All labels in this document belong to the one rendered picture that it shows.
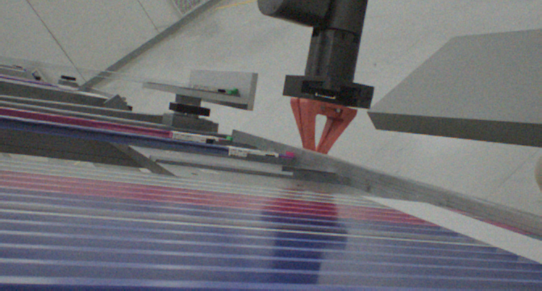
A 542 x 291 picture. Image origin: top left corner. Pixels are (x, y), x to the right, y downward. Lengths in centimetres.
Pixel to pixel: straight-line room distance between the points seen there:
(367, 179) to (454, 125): 35
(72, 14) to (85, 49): 48
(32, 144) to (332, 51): 39
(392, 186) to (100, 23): 788
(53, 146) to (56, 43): 745
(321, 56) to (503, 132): 29
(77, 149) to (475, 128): 53
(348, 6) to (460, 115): 28
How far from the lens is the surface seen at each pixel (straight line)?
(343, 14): 67
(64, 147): 81
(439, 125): 91
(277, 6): 63
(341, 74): 67
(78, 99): 158
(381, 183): 54
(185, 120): 83
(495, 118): 83
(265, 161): 66
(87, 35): 830
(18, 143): 80
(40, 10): 825
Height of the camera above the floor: 99
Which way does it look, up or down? 20 degrees down
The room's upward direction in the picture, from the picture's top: 32 degrees counter-clockwise
